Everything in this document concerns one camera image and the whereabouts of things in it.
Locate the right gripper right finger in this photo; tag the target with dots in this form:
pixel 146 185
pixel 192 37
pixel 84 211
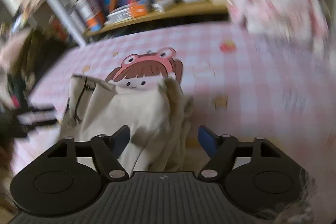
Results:
pixel 221 150

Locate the white orange flat box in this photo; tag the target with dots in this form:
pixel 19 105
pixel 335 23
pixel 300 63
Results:
pixel 129 11

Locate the olive green garment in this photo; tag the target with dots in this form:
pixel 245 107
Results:
pixel 31 57

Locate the orange blue white tall box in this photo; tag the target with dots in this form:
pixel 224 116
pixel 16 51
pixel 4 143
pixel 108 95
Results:
pixel 92 14

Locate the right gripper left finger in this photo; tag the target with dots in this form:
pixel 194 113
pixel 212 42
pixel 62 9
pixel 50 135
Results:
pixel 107 150

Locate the pink checkered desk mat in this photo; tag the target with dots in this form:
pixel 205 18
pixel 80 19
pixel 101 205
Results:
pixel 240 85

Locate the beige t-shirt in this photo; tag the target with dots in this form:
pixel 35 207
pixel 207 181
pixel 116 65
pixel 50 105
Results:
pixel 173 129

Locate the pink white bunny plush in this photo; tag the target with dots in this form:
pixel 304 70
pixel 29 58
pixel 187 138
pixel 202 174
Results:
pixel 295 20

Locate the beige drawstring storage bag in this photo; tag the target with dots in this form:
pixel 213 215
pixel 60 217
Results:
pixel 96 107

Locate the small white adapter box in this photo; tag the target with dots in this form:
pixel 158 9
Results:
pixel 162 5

